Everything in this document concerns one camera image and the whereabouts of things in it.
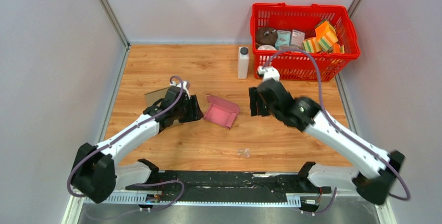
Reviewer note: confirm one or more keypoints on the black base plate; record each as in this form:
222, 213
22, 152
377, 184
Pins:
232, 186

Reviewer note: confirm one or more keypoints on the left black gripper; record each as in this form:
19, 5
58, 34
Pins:
195, 112

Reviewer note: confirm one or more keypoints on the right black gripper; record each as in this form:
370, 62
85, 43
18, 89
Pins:
254, 109

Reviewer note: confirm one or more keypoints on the aluminium frame rail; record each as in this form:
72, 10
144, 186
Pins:
143, 197

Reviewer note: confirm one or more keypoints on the white round lid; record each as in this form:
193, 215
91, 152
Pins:
266, 48

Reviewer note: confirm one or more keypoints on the brown round item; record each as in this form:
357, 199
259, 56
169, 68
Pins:
266, 36

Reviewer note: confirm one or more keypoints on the striped sponge pack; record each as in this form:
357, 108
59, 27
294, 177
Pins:
311, 45

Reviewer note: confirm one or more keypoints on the small clear screw bag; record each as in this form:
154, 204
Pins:
243, 152

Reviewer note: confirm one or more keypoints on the pink paper box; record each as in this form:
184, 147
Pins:
221, 111

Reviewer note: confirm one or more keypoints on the grey pink small box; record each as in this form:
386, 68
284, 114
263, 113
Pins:
297, 38

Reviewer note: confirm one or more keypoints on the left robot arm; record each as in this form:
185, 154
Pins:
96, 172

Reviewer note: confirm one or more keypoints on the orange green sponge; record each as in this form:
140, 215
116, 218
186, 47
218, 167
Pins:
326, 35

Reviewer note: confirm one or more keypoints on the brown cardboard box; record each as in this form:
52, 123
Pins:
155, 96

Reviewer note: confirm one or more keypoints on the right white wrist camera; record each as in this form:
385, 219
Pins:
268, 73

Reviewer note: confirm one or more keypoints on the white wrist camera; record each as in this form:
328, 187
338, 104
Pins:
185, 85
268, 73

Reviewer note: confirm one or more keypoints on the red plastic basket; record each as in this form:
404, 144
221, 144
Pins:
294, 65

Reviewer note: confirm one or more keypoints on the teal small box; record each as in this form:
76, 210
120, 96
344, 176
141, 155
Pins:
283, 38

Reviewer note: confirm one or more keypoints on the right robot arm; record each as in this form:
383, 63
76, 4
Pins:
373, 170

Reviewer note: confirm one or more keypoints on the white bottle black cap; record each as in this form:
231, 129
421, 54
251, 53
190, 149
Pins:
243, 62

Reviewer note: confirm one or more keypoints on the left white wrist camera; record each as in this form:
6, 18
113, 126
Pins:
185, 85

